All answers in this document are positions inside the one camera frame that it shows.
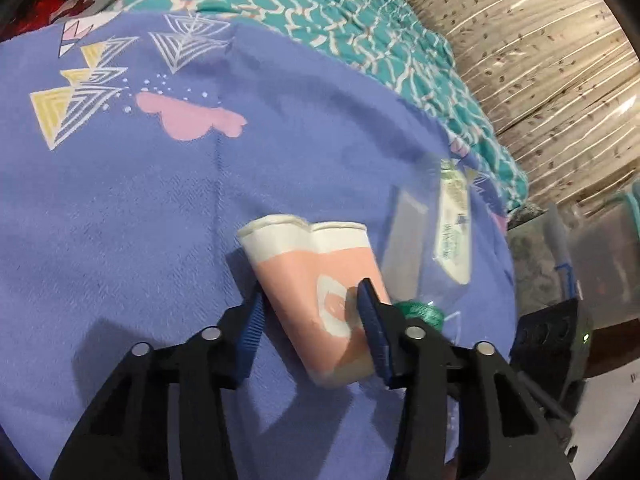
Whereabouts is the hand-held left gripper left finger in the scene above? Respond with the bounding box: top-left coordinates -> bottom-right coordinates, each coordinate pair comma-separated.
50,290 -> 266,480

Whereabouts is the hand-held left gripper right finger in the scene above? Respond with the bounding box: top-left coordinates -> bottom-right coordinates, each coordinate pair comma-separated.
356,277 -> 576,480

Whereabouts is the pink paper cup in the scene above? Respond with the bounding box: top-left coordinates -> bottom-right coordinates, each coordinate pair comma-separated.
236,214 -> 393,388

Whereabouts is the clear plastic storage bin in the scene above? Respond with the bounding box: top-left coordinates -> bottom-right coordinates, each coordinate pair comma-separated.
507,180 -> 640,331

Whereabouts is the clear plastic bottle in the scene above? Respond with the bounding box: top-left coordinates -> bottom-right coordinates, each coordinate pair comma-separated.
372,150 -> 483,348

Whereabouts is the blue patterned blanket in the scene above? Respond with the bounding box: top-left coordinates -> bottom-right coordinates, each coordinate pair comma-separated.
0,10 -> 521,480

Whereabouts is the teal patterned blanket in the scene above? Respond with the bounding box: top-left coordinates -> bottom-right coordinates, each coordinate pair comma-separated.
107,0 -> 530,211

